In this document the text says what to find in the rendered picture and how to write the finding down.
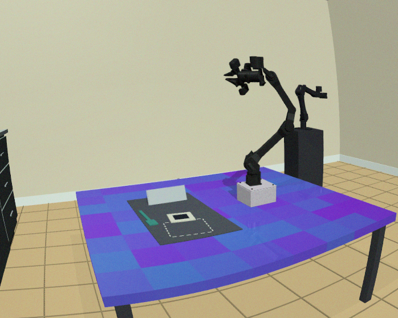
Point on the cream square tile with dark square centre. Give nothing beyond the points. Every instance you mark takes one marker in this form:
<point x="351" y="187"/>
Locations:
<point x="181" y="217"/>

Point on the green small trowel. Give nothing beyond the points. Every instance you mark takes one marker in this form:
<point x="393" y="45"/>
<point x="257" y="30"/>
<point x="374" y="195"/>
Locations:
<point x="149" y="221"/>

